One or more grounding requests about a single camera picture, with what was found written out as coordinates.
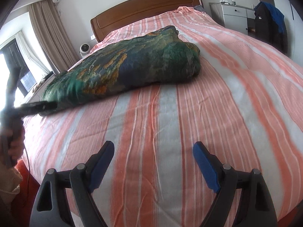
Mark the black jacket on chair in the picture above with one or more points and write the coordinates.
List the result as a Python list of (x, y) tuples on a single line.
[(266, 30)]

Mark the left hand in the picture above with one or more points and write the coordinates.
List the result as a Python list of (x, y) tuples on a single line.
[(17, 146)]

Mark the beige curtain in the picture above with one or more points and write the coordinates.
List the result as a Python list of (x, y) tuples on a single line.
[(52, 36)]

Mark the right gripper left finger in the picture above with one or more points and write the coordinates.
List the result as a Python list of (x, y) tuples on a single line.
[(51, 206)]

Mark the pink striped bed sheet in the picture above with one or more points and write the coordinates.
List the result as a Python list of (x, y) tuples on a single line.
[(245, 106)]

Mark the white desk with drawers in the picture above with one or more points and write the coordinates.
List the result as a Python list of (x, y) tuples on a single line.
[(233, 17)]

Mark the wooden headboard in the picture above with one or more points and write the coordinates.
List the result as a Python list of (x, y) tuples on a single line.
[(131, 11)]

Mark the blue garment on chair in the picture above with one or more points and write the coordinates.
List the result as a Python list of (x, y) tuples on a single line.
[(275, 13)]

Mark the green patterned silk jacket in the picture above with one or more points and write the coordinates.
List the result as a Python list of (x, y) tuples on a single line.
[(158, 57)]

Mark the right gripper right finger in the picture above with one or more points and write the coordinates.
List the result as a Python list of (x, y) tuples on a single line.
[(255, 207)]

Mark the white wardrobe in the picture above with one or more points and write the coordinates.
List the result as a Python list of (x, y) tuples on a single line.
[(294, 29)]

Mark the white window cabinet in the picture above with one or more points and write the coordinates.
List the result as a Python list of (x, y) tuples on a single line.
[(36, 92)]

